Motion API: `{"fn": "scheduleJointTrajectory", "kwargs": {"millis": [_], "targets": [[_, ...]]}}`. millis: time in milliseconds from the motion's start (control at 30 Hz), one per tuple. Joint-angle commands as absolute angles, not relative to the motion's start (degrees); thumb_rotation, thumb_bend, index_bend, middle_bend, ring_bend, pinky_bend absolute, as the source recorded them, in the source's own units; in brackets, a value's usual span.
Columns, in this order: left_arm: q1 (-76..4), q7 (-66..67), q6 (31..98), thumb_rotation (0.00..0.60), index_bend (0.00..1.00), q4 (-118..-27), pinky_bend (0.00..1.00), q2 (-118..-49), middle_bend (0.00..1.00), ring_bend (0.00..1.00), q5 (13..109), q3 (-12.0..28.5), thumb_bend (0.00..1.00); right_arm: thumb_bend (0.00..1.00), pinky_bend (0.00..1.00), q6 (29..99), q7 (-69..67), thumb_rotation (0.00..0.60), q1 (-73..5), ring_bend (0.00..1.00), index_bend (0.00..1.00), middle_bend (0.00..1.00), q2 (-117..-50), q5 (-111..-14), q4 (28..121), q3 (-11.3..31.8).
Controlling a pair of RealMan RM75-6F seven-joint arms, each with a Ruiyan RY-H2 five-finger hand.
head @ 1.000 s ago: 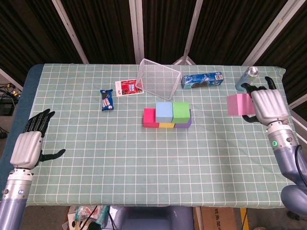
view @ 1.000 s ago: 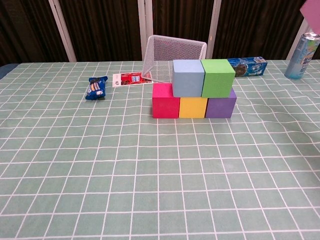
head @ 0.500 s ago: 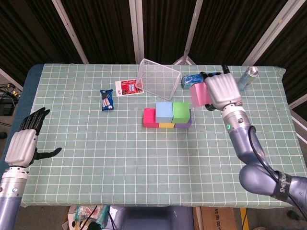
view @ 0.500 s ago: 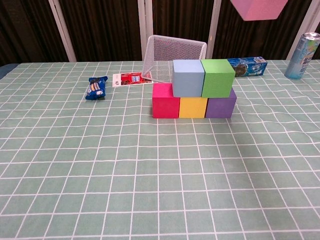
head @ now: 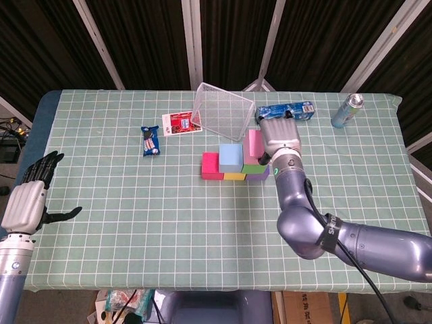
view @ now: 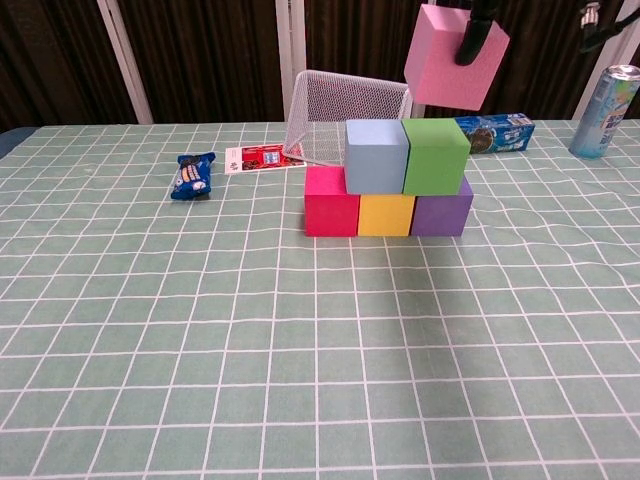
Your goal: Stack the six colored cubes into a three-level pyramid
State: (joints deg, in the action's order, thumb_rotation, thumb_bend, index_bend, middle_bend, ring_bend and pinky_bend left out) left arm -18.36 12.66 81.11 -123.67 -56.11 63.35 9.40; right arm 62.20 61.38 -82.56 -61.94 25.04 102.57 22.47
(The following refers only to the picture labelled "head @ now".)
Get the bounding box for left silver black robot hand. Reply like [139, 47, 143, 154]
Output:
[1, 151, 83, 236]

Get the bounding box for purple foam cube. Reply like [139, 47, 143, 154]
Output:
[244, 164, 271, 182]

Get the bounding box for light blue foam cube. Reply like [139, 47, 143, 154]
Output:
[218, 144, 244, 173]

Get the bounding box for small blue cookie packet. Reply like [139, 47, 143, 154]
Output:
[140, 126, 161, 157]

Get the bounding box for white table leg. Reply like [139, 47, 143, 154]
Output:
[272, 290, 284, 324]

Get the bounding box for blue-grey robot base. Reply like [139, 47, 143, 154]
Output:
[146, 289, 273, 324]

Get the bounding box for white partition frame post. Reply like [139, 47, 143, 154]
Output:
[0, 95, 34, 128]
[72, 0, 126, 90]
[410, 158, 432, 200]
[340, 0, 425, 92]
[242, 0, 288, 92]
[181, 0, 204, 90]
[406, 131, 432, 155]

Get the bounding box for red printed card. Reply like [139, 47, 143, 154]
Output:
[161, 111, 203, 137]

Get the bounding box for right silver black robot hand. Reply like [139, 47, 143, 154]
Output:
[258, 109, 302, 166]

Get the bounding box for yellow upright bar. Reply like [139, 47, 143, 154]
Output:
[338, 292, 348, 324]

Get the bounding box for pink foam cube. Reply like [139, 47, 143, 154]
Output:
[243, 130, 267, 166]

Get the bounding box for tangled floor cables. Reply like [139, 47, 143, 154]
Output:
[0, 116, 28, 139]

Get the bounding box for green checked tablecloth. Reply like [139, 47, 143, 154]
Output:
[19, 88, 432, 294]

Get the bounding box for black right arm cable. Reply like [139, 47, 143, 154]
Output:
[303, 178, 396, 324]

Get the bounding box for dark pleated curtain backdrop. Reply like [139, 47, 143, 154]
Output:
[0, 0, 432, 159]

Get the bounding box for white wire mesh basket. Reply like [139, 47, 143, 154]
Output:
[189, 82, 256, 142]

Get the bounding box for blue cookie box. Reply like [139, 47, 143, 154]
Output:
[254, 101, 317, 127]

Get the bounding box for green foam cube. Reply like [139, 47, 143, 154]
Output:
[241, 163, 271, 175]

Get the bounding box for black equipment box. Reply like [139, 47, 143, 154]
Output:
[0, 136, 23, 163]

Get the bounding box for pile of snack bags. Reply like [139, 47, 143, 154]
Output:
[88, 289, 155, 324]

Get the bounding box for brown cardboard box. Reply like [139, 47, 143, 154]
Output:
[281, 290, 340, 324]

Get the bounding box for crimson red foam cube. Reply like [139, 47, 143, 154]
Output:
[201, 152, 225, 182]

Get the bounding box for tall light blue drink can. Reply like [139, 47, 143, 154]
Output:
[330, 93, 365, 129]

